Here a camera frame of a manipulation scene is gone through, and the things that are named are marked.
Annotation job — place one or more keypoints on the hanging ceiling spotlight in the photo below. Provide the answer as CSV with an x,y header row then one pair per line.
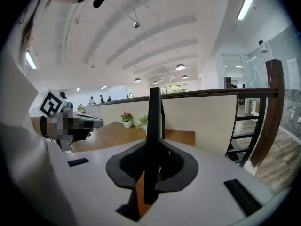
x,y
136,25

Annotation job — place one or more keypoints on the white pot pink white flowers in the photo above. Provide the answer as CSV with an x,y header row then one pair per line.
x,y
142,121

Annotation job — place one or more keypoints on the black framed panel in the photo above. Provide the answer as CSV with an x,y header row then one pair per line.
x,y
152,126

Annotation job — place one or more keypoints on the person's left hand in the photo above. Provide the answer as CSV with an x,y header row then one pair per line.
x,y
88,133

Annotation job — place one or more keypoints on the dark wooden handrail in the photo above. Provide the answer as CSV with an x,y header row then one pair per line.
x,y
200,93

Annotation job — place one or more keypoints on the brown wooden newel post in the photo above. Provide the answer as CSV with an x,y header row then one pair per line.
x,y
272,107

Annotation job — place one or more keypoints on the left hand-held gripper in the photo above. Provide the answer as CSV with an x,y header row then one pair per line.
x,y
51,102

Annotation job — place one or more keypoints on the fluorescent tube light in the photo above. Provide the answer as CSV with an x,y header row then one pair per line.
x,y
247,3
31,60

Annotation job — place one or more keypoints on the small white pot red flowers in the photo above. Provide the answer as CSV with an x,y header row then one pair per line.
x,y
127,119

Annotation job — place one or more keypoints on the white paper notice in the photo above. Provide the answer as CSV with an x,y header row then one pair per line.
x,y
293,74

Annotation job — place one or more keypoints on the small green potted plant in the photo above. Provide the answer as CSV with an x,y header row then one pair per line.
x,y
81,108

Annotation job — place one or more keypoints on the person's white printed shirt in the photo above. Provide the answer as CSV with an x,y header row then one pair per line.
x,y
23,173

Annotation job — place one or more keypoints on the small grey fisheye camera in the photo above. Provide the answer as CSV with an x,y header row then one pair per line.
x,y
68,105

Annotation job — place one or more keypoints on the window with greenery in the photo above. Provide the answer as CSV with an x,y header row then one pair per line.
x,y
174,89

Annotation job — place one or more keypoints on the round wooden table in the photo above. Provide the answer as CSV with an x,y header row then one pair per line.
x,y
113,135

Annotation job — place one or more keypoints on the person's left forearm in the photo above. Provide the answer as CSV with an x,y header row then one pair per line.
x,y
35,123

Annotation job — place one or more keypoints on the white railing base plinth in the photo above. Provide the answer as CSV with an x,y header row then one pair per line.
x,y
251,167

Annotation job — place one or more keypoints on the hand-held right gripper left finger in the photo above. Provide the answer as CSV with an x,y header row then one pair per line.
x,y
94,185

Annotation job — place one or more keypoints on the glass office partition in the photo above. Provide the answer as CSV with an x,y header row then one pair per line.
x,y
285,46

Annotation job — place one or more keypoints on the cream partition panel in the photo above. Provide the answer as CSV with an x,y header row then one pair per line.
x,y
200,121

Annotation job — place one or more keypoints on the white security camera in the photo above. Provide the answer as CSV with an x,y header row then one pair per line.
x,y
263,47

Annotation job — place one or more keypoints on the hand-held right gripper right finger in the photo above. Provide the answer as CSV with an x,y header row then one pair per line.
x,y
211,196

